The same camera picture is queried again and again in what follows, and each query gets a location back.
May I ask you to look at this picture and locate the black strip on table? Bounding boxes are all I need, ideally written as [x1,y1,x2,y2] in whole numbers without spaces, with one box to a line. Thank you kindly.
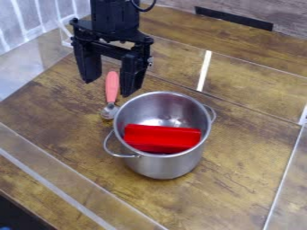
[195,6,273,31]

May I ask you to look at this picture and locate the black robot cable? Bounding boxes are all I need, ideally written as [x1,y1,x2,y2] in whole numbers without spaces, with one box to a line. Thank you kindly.
[131,0,159,13]

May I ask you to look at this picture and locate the red rectangular block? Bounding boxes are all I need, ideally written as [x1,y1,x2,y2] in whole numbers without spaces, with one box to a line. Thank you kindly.
[124,124,201,154]

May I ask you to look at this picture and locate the silver metal pot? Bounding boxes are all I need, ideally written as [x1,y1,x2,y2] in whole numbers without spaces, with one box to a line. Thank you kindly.
[104,92,217,180]

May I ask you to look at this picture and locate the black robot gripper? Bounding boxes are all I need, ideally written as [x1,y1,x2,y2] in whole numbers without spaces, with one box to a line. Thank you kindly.
[69,0,155,97]

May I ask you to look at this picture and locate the red handled metal spoon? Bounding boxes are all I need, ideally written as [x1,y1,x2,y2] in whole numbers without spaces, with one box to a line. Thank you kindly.
[100,70,121,120]

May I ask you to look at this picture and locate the clear acrylic barrier panel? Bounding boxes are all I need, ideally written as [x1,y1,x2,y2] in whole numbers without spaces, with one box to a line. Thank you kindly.
[0,123,168,230]

